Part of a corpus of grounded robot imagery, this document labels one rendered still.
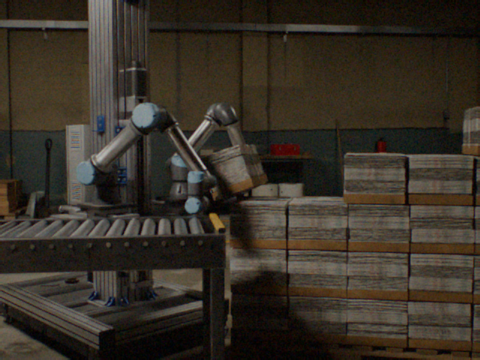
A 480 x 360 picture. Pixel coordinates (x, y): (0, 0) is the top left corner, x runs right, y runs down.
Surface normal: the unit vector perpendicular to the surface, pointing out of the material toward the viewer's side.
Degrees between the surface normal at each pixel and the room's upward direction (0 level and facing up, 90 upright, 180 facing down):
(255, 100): 90
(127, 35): 90
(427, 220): 90
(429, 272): 90
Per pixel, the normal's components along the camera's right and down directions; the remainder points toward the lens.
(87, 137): 0.69, 0.04
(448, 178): -0.22, 0.06
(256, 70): 0.11, 0.06
